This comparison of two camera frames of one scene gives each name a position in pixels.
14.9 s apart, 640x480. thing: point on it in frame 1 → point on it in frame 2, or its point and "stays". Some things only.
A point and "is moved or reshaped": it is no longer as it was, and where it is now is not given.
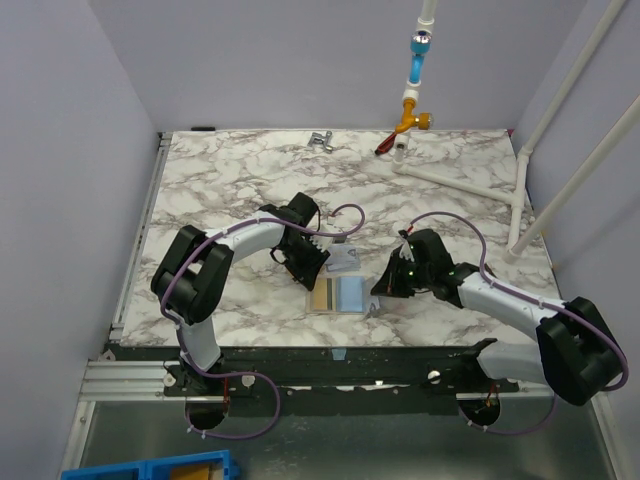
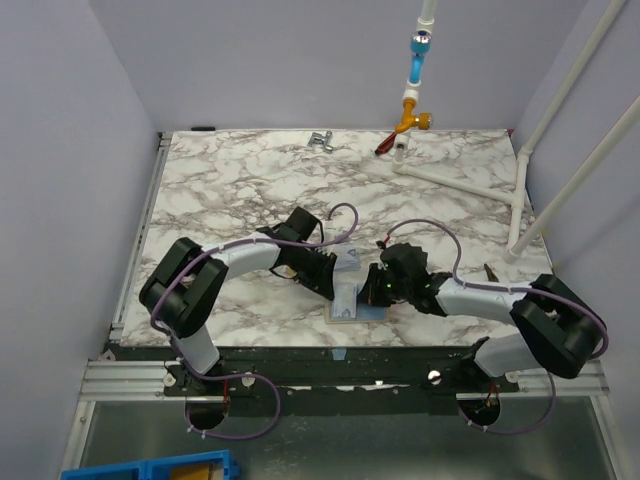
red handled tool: [386, 144] stays
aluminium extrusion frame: [105, 380] stays
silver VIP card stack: [343, 258] stays
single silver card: [375, 300] is moved or reshaped
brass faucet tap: [424, 121] stays
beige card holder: [338, 295] → [364, 313]
